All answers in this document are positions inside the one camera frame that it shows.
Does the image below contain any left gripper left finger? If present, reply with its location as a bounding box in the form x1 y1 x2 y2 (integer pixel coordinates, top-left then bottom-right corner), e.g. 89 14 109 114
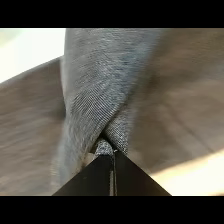
53 153 114 197

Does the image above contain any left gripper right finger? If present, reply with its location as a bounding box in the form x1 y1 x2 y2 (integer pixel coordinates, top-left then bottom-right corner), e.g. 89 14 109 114
113 150 172 197

